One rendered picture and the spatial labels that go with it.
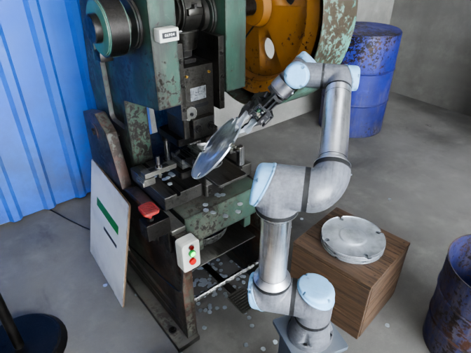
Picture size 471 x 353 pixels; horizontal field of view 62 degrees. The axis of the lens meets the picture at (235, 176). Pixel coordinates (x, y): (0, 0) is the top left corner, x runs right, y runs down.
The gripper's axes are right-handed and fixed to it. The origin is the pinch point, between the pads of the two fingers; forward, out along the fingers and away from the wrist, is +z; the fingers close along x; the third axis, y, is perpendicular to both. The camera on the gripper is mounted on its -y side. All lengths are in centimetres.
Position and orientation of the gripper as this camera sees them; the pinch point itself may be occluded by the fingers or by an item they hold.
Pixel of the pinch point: (237, 129)
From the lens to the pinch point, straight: 143.4
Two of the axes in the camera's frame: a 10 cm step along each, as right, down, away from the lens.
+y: 0.1, 5.4, -8.4
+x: 7.4, 5.6, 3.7
